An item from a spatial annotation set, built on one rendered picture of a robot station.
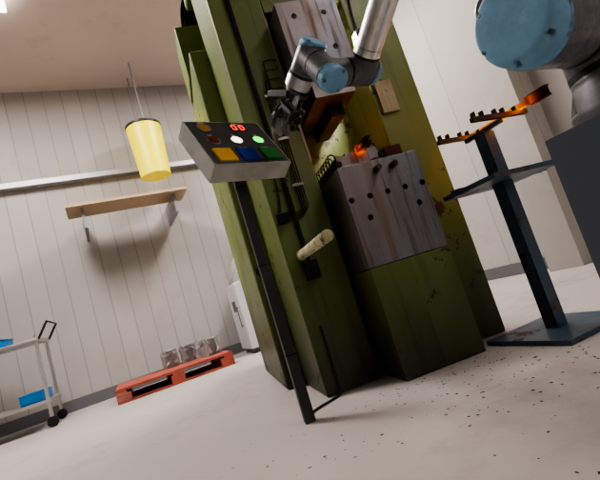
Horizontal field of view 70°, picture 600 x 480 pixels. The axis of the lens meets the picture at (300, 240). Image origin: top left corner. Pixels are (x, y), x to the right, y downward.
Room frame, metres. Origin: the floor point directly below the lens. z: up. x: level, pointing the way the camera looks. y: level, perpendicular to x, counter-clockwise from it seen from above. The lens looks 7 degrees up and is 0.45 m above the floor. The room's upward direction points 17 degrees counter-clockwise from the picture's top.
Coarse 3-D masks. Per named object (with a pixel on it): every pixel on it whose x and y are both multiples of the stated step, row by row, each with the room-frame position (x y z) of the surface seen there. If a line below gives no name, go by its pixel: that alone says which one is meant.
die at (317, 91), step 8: (312, 88) 1.83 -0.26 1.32; (344, 88) 1.86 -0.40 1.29; (352, 88) 1.87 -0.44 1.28; (312, 96) 1.85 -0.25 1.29; (320, 96) 1.83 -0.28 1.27; (328, 96) 1.85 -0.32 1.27; (336, 96) 1.88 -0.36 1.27; (344, 96) 1.90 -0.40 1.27; (304, 104) 1.99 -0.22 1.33; (312, 104) 1.88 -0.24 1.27; (320, 104) 1.90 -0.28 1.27; (328, 104) 1.93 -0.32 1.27; (344, 104) 1.99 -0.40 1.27; (312, 112) 1.97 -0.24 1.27; (320, 112) 2.00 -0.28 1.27; (304, 120) 2.06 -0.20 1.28; (312, 120) 2.06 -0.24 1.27; (304, 128) 2.13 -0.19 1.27; (312, 128) 2.17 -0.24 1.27
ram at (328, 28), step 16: (304, 0) 1.85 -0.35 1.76; (320, 0) 1.87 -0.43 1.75; (272, 16) 1.88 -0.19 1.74; (288, 16) 1.83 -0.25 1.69; (304, 16) 1.84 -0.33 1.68; (320, 16) 1.86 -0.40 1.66; (336, 16) 1.88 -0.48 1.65; (272, 32) 1.95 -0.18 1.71; (288, 32) 1.82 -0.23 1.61; (304, 32) 1.84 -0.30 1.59; (320, 32) 1.86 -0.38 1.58; (336, 32) 1.88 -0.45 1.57; (288, 48) 1.82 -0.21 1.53; (336, 48) 1.87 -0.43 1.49; (288, 64) 1.88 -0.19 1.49
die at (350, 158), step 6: (354, 150) 1.85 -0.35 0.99; (366, 150) 1.86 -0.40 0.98; (372, 150) 1.87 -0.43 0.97; (342, 156) 1.83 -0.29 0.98; (348, 156) 1.84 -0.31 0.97; (354, 156) 1.85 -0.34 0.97; (360, 156) 1.85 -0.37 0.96; (366, 156) 1.86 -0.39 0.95; (372, 156) 1.87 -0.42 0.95; (378, 156) 1.87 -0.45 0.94; (342, 162) 1.83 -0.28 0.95; (348, 162) 1.84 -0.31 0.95; (354, 162) 1.85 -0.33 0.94; (360, 162) 1.85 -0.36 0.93; (324, 174) 2.03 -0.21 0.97
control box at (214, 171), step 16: (192, 128) 1.51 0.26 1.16; (224, 128) 1.60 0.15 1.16; (240, 128) 1.64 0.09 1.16; (256, 128) 1.69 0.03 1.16; (192, 144) 1.49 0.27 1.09; (208, 144) 1.48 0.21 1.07; (224, 144) 1.52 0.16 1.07; (240, 144) 1.56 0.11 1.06; (256, 144) 1.61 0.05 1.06; (272, 144) 1.65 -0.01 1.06; (208, 160) 1.43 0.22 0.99; (240, 160) 1.49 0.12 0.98; (256, 160) 1.53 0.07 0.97; (272, 160) 1.57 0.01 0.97; (288, 160) 1.61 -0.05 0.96; (208, 176) 1.45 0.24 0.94; (224, 176) 1.47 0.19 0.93; (240, 176) 1.52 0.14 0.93; (256, 176) 1.57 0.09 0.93; (272, 176) 1.62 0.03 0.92
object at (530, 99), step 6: (546, 84) 1.65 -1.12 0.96; (534, 90) 1.68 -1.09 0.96; (540, 90) 1.67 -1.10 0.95; (546, 90) 1.65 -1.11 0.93; (528, 96) 1.72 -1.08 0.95; (534, 96) 1.70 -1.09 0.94; (540, 96) 1.68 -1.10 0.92; (546, 96) 1.67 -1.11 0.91; (522, 102) 1.74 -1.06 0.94; (528, 102) 1.71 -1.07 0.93; (534, 102) 1.70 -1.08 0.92; (522, 108) 1.76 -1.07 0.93; (492, 120) 1.89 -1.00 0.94; (474, 132) 1.99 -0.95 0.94
